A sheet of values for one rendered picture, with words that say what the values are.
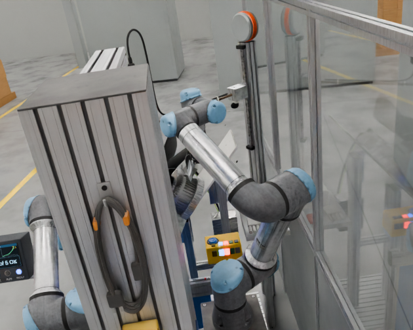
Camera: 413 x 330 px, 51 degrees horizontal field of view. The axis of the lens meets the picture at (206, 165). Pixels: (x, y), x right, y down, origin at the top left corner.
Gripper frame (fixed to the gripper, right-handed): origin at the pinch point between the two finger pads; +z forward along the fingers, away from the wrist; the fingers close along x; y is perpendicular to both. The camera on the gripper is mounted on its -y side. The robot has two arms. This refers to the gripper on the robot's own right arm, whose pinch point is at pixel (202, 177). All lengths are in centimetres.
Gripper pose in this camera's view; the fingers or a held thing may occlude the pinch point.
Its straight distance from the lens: 168.6
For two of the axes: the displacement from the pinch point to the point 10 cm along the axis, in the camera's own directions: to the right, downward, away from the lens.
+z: 1.3, 9.0, 4.3
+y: 0.7, 4.2, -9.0
